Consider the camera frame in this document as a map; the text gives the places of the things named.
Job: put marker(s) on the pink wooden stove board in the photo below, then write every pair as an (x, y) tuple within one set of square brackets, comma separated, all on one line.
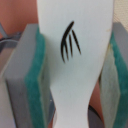
[(16, 14)]

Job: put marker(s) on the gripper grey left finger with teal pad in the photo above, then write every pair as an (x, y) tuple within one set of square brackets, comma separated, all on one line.
[(27, 79)]

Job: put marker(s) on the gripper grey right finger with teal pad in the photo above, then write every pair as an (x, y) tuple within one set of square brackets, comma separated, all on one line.
[(114, 80)]

